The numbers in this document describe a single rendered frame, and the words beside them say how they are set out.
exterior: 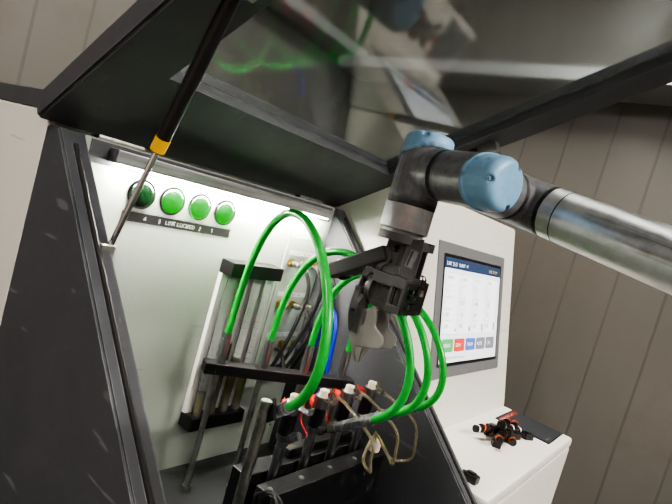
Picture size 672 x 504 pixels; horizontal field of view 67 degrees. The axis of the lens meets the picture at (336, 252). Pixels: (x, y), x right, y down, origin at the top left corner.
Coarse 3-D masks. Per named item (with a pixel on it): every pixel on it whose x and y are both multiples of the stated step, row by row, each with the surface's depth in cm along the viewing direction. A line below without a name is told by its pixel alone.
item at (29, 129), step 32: (0, 96) 89; (32, 96) 80; (0, 128) 87; (32, 128) 79; (0, 160) 86; (32, 160) 78; (0, 192) 84; (288, 192) 117; (0, 224) 82; (0, 256) 81; (0, 288) 80; (0, 320) 78
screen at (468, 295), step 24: (456, 264) 134; (480, 264) 147; (456, 288) 135; (480, 288) 148; (456, 312) 135; (480, 312) 148; (456, 336) 135; (480, 336) 149; (432, 360) 125; (456, 360) 136; (480, 360) 149
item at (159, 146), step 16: (224, 0) 55; (240, 0) 55; (224, 16) 56; (208, 32) 56; (224, 32) 57; (208, 48) 57; (192, 64) 58; (208, 64) 58; (192, 80) 58; (176, 96) 59; (192, 96) 60; (176, 112) 60; (160, 128) 61; (176, 128) 62; (160, 144) 62; (144, 176) 64; (128, 208) 66; (112, 240) 68; (112, 256) 68
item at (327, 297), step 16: (272, 224) 89; (304, 224) 76; (320, 240) 72; (256, 256) 94; (320, 256) 70; (320, 272) 68; (240, 288) 96; (224, 336) 98; (320, 352) 64; (320, 368) 64; (304, 400) 66
